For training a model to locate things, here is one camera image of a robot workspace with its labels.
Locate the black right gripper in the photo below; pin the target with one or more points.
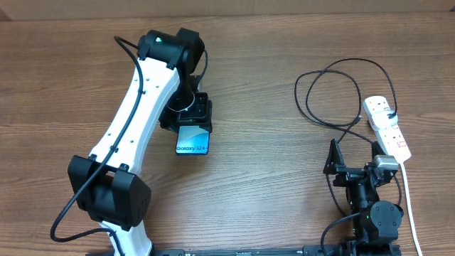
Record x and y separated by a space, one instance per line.
345 173

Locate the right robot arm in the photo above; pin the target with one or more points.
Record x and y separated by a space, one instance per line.
375 222

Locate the white charger adapter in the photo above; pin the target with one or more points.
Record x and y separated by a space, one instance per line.
383 119

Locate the white power strip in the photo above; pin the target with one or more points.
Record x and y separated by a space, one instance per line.
391 139

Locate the blue Galaxy S24+ smartphone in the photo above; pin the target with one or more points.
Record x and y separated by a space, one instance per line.
192 140

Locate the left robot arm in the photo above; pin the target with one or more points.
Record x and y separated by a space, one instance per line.
164 92

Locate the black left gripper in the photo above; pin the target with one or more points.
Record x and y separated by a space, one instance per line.
200 116

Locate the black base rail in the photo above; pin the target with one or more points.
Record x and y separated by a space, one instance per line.
308 250

